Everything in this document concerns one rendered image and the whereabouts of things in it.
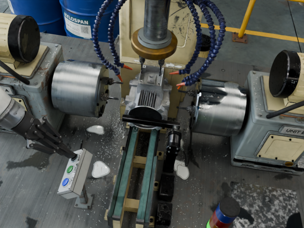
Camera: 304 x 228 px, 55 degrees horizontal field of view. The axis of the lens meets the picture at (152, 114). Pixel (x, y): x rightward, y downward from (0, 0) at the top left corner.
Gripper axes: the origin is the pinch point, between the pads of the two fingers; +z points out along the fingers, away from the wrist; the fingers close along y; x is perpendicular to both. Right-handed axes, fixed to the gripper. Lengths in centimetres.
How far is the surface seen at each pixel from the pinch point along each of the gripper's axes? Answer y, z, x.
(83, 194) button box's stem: -6.3, 19.5, 8.3
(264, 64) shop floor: 205, 171, -32
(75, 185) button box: -11.0, 6.2, -3.5
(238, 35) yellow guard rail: 247, 151, -15
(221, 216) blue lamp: -19, 27, -47
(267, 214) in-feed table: -4, 65, -49
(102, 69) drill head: 39.2, -1.4, -7.1
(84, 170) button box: -4.4, 8.0, -3.5
